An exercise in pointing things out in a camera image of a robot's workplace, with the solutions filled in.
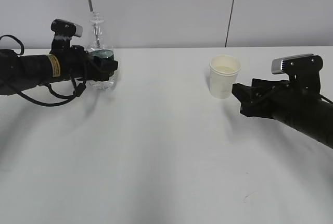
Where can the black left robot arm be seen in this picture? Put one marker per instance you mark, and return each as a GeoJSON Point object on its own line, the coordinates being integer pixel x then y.
{"type": "Point", "coordinates": [20, 73]}

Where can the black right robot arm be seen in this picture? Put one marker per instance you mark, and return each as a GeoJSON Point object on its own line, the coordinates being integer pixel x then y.
{"type": "Point", "coordinates": [323, 134]}

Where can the white paper cup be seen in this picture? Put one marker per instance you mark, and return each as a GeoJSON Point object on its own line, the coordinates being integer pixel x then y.
{"type": "Point", "coordinates": [224, 70]}

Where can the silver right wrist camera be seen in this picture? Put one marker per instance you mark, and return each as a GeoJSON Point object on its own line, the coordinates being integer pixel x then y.
{"type": "Point", "coordinates": [302, 70]}

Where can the clear green-label water bottle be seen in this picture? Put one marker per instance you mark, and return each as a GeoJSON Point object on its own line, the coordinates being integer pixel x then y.
{"type": "Point", "coordinates": [98, 44]}

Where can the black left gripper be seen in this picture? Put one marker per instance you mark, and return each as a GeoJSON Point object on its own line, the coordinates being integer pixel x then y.
{"type": "Point", "coordinates": [74, 58]}

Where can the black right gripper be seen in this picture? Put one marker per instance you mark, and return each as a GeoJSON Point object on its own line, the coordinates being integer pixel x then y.
{"type": "Point", "coordinates": [281, 101]}

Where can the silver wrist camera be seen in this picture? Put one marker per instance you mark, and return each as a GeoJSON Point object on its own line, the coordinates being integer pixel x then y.
{"type": "Point", "coordinates": [63, 33]}
{"type": "Point", "coordinates": [302, 70]}

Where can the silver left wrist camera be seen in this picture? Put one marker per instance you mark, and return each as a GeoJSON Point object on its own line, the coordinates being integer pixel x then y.
{"type": "Point", "coordinates": [63, 33]}

